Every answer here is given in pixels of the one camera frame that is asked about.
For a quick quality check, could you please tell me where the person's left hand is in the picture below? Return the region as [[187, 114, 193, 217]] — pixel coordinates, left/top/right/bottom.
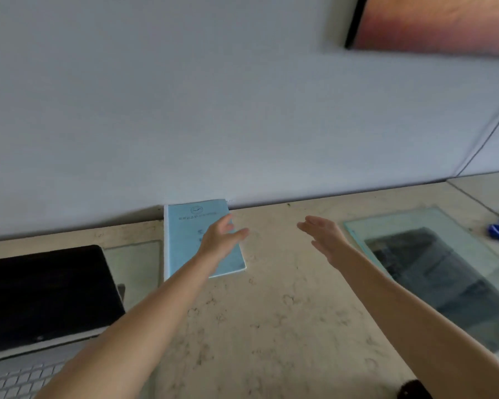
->
[[198, 214, 250, 265]]

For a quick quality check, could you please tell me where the person's right hand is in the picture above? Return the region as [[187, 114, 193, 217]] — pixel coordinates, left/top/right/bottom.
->
[[296, 215, 353, 269]]

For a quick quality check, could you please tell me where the person's left forearm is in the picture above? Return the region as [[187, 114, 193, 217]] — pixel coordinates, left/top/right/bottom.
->
[[33, 247, 223, 399]]

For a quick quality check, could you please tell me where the person's right forearm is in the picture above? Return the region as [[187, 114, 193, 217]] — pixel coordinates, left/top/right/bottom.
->
[[332, 245, 499, 399]]

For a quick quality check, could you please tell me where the light blue booklet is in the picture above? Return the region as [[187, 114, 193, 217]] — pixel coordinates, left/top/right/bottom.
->
[[163, 199, 247, 281]]

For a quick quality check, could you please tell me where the small glass pane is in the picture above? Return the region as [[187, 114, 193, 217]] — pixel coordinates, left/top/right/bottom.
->
[[103, 240, 164, 301]]

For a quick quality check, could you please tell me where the large glass pane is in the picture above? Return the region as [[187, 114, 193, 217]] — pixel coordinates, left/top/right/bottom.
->
[[343, 207, 499, 370]]

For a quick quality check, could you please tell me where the small black object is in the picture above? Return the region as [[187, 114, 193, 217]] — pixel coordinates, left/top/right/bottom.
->
[[398, 380, 434, 399]]

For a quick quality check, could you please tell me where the silver laptop with black screen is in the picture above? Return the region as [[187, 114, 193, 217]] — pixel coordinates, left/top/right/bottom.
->
[[0, 245, 126, 399]]

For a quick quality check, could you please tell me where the black framed orange picture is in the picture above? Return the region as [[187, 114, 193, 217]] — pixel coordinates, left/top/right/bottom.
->
[[344, 0, 499, 59]]

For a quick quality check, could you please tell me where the thin grey wall cable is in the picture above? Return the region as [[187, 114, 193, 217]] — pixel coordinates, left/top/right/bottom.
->
[[456, 94, 499, 177]]

